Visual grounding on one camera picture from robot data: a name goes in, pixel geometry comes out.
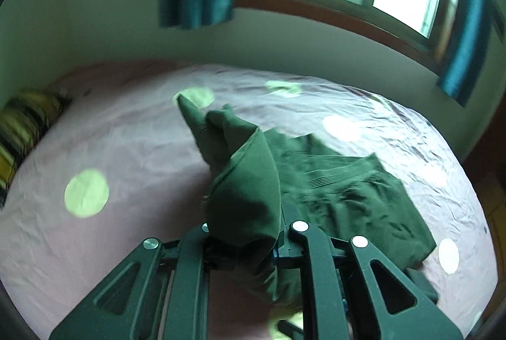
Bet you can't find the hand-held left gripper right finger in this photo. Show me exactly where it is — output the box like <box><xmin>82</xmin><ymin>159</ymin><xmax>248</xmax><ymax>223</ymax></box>
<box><xmin>272</xmin><ymin>205</ymin><xmax>464</xmax><ymax>340</ymax></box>

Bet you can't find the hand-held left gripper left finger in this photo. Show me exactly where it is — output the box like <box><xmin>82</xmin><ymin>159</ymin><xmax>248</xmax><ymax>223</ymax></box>
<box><xmin>49</xmin><ymin>223</ymin><xmax>211</xmax><ymax>340</ymax></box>

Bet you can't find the dark green zip jacket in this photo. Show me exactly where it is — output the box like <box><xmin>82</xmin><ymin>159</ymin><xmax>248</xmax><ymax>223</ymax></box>
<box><xmin>174</xmin><ymin>93</ymin><xmax>439</xmax><ymax>309</ymax></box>

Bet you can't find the pink dotted bed sheet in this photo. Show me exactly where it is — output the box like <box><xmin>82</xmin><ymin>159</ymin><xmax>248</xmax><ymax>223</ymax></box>
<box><xmin>0</xmin><ymin>59</ymin><xmax>499</xmax><ymax>340</ymax></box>

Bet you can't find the yellow black plaid pillow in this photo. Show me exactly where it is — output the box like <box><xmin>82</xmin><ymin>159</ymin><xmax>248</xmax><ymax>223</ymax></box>
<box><xmin>0</xmin><ymin>88</ymin><xmax>72</xmax><ymax>207</ymax></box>

